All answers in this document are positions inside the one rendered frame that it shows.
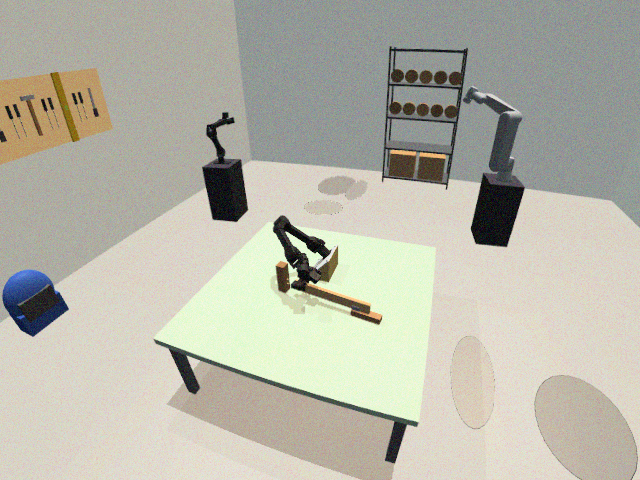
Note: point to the long wooden rail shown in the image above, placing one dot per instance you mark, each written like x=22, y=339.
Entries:
x=337, y=298

